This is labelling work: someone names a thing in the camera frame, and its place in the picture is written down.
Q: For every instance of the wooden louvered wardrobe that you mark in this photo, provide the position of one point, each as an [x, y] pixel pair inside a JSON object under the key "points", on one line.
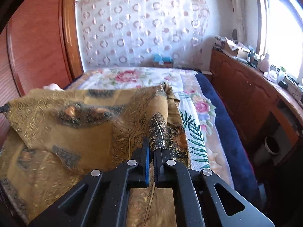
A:
{"points": [[37, 40]]}

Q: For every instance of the cardboard box with blue contents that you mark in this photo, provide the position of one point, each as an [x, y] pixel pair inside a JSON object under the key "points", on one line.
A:
{"points": [[162, 60]]}

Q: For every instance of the patterned cloth bundle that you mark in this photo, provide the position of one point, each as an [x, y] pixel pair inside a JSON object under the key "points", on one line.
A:
{"points": [[220, 42]]}

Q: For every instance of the clear bottle green cap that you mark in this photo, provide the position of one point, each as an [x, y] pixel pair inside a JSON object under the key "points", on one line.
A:
{"points": [[281, 75]]}

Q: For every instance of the small black box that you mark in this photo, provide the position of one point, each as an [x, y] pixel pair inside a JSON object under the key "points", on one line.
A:
{"points": [[283, 84]]}

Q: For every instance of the floral leaf printed bed sheet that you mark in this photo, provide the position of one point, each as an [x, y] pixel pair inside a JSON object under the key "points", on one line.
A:
{"points": [[201, 132]]}

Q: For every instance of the white waste bin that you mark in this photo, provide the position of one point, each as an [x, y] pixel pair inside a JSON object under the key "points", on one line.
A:
{"points": [[272, 145]]}

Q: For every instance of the low wooden cabinet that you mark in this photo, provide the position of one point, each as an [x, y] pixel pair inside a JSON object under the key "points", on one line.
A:
{"points": [[246, 92]]}

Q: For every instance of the wooden framed window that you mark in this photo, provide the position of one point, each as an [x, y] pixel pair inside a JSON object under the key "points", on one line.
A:
{"points": [[281, 21]]}

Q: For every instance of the sheer circle patterned curtain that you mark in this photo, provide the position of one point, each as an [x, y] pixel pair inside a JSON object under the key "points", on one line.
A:
{"points": [[142, 28]]}

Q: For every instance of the dark oval ornament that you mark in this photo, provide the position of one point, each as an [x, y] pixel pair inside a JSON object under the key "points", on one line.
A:
{"points": [[235, 34]]}

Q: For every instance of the white plastic bag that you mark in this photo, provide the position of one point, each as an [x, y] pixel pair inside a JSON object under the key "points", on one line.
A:
{"points": [[271, 76]]}

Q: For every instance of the white patterned window curtain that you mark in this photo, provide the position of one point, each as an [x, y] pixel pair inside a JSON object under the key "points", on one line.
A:
{"points": [[236, 7]]}

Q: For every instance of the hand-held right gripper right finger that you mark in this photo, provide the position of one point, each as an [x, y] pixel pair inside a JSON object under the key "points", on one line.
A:
{"points": [[159, 167]]}

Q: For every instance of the golden patterned shirt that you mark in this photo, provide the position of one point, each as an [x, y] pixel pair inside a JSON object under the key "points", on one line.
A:
{"points": [[71, 123]]}

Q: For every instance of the pink bottle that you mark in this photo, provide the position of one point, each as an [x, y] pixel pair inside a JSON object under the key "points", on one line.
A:
{"points": [[265, 63]]}

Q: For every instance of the open cardboard box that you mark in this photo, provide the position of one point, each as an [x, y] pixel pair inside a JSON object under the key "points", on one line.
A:
{"points": [[236, 49]]}

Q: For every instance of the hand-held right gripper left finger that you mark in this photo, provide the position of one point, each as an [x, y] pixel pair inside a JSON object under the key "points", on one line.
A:
{"points": [[147, 163]]}

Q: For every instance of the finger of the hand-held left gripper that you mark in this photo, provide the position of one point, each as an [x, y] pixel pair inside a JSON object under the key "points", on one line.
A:
{"points": [[3, 109]]}

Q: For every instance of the navy blue blanket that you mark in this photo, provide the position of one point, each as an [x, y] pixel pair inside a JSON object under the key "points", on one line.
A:
{"points": [[227, 123]]}

